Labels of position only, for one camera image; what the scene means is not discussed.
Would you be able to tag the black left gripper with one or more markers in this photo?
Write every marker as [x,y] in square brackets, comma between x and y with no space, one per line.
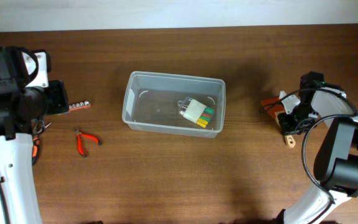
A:
[57,87]

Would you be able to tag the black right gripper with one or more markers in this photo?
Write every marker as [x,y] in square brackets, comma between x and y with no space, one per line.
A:
[286,128]

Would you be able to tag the orange scraper with wooden handle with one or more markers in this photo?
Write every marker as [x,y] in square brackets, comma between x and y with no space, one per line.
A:
[274,112]

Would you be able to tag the clear box of coloured bits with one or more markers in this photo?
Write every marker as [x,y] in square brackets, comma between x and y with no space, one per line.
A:
[195,111]

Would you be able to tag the clear plastic container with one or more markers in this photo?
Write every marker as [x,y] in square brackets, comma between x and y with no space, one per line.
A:
[156,102]

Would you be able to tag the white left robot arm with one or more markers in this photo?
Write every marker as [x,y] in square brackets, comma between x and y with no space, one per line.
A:
[26,97]

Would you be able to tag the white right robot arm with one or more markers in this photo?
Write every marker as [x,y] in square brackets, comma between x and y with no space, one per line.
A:
[334,178]

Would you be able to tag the orange black long nose pliers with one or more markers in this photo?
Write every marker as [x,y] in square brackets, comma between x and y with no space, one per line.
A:
[36,146]

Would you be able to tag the socket set on red rail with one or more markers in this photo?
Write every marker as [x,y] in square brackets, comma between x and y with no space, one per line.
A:
[79,106]

